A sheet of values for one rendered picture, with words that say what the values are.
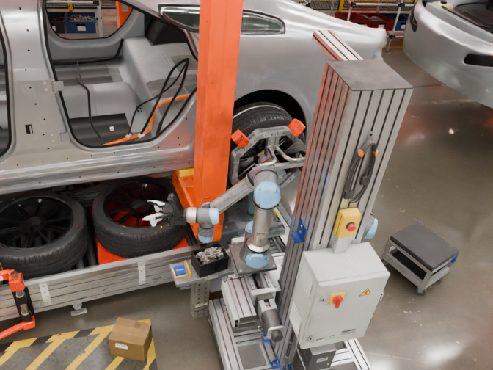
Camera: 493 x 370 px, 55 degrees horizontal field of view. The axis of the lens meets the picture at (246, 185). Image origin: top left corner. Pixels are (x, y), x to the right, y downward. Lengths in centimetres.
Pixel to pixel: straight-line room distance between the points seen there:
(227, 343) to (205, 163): 110
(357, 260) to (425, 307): 174
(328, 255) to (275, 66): 146
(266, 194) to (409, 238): 191
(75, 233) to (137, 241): 40
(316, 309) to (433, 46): 367
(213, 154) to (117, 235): 95
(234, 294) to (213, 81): 111
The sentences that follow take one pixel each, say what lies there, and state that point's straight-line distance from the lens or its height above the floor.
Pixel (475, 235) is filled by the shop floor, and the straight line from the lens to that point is 472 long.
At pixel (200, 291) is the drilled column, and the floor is 28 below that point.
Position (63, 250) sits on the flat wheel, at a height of 47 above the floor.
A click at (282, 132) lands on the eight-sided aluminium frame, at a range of 319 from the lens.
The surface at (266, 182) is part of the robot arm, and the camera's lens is 214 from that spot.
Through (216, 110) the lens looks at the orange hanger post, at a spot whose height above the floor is 151.
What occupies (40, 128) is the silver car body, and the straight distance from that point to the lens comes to 305.
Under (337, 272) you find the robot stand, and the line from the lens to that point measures 213.
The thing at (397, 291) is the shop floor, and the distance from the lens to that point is 389.
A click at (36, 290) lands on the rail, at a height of 33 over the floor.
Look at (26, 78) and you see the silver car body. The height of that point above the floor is 150.
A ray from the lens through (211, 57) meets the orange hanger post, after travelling 239.
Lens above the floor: 276
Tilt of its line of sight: 38 degrees down
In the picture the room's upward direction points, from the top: 7 degrees clockwise
